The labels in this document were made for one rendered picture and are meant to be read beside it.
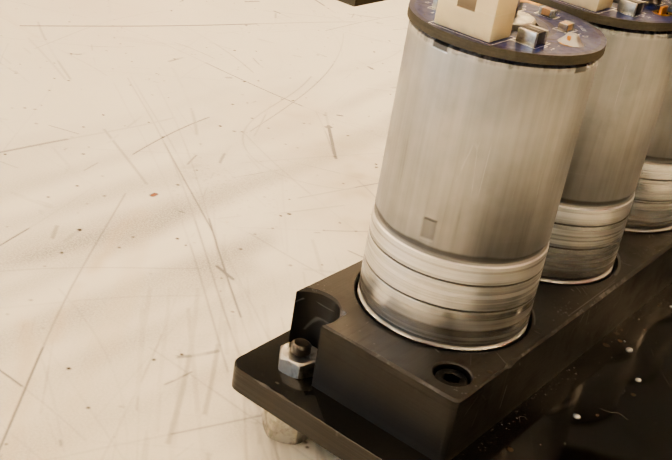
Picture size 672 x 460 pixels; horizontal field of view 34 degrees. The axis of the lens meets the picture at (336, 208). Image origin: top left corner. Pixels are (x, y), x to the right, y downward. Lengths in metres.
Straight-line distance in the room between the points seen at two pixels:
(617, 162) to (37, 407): 0.09
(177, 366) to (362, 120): 0.12
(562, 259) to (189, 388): 0.06
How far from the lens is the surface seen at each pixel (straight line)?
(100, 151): 0.23
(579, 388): 0.16
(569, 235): 0.16
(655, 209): 0.19
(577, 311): 0.16
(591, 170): 0.16
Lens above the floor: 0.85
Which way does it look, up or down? 26 degrees down
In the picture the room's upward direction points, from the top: 10 degrees clockwise
